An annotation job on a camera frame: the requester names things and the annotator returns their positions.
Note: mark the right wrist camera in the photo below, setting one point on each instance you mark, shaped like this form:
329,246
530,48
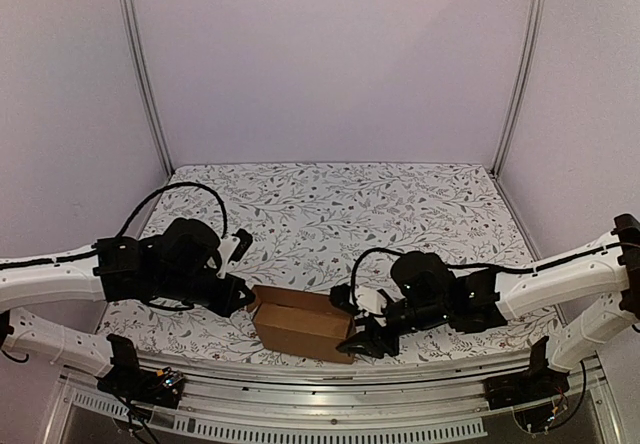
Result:
362,300

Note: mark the aluminium frame post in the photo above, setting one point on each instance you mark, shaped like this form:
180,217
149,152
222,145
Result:
533,23
141,72

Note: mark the aluminium front rail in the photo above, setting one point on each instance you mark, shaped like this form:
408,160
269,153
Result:
440,402

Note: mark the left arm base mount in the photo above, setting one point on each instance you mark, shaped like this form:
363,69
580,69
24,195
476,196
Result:
138,385

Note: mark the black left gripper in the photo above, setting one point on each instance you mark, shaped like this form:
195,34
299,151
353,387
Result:
227,305

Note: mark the left aluminium frame post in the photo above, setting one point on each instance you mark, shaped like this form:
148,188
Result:
141,72

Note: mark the small green circuit board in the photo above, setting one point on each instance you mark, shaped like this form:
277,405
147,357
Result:
168,378

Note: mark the brown cardboard box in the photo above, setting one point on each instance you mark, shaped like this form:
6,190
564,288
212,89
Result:
301,324

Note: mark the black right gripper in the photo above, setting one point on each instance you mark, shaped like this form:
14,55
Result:
385,324

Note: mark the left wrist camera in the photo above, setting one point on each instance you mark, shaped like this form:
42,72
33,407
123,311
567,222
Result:
231,249

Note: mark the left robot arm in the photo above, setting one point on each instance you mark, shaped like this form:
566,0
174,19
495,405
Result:
188,263

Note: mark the right aluminium frame post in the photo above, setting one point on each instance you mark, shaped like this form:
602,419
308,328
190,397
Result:
533,23

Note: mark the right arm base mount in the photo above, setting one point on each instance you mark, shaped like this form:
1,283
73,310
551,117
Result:
518,388

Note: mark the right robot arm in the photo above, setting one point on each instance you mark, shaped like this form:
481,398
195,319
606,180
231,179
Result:
473,298

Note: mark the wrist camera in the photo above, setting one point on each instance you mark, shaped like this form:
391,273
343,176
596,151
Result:
231,249
362,300

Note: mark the floral patterned table mat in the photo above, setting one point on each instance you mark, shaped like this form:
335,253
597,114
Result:
310,222

